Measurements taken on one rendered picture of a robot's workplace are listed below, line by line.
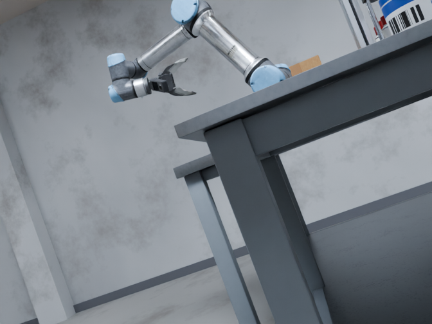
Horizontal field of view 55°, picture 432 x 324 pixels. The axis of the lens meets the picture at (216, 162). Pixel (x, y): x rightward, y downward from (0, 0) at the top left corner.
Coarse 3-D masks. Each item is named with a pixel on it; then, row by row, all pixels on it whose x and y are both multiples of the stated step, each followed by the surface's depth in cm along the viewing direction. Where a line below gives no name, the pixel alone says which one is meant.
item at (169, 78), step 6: (162, 72) 176; (144, 78) 170; (150, 78) 176; (156, 78) 174; (162, 78) 169; (168, 78) 169; (150, 84) 171; (168, 84) 170; (174, 84) 171; (150, 90) 174
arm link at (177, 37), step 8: (168, 32) 174; (176, 32) 170; (184, 32) 169; (160, 40) 174; (168, 40) 172; (176, 40) 172; (184, 40) 172; (152, 48) 176; (160, 48) 174; (168, 48) 174; (176, 48) 175; (144, 56) 177; (152, 56) 176; (160, 56) 176; (136, 64) 179; (144, 64) 178; (152, 64) 179; (136, 72) 179; (144, 72) 181
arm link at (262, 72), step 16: (176, 0) 152; (192, 0) 149; (176, 16) 152; (192, 16) 150; (208, 16) 151; (192, 32) 155; (208, 32) 151; (224, 32) 150; (224, 48) 150; (240, 48) 148; (240, 64) 148; (256, 64) 145; (272, 64) 146; (256, 80) 144; (272, 80) 143
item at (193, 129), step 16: (400, 32) 52; (416, 32) 52; (368, 48) 53; (384, 48) 53; (400, 48) 53; (416, 48) 58; (336, 64) 54; (352, 64) 53; (368, 64) 56; (288, 80) 55; (304, 80) 55; (320, 80) 54; (336, 80) 60; (256, 96) 56; (272, 96) 55; (288, 96) 57; (208, 112) 57; (224, 112) 56; (240, 112) 56; (256, 112) 62; (176, 128) 58; (192, 128) 57; (208, 128) 59
